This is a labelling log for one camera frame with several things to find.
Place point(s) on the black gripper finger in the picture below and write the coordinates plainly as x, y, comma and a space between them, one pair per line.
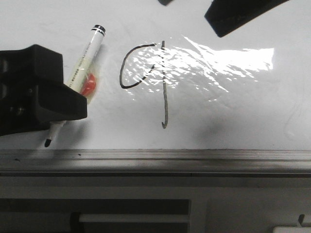
33, 93
225, 16

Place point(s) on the red magnet taped to marker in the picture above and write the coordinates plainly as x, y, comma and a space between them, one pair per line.
90, 84

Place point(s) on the white black whiteboard marker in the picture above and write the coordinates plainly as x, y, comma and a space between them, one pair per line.
89, 54

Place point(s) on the white whiteboard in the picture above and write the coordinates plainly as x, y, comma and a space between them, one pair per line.
167, 81

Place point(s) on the white marker tray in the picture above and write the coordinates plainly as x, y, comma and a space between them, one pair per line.
292, 229

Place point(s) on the aluminium whiteboard frame rail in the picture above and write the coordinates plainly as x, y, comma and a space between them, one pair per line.
156, 161

